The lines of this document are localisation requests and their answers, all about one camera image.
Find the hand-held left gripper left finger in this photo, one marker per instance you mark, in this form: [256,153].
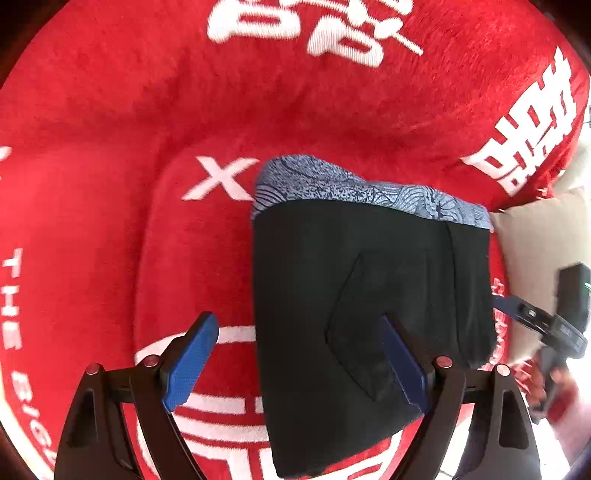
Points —
[191,364]

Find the red blanket with white print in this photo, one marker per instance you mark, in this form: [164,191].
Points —
[115,161]

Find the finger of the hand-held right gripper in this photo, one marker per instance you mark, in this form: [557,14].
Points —
[521,311]

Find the person's right hand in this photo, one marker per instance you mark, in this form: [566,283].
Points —
[561,392]

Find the beige pillow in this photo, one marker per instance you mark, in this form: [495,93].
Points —
[531,240]

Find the black pants with leaf-print lining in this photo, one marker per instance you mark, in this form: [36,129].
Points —
[346,300]

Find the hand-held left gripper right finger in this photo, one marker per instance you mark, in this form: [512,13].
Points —
[404,364]

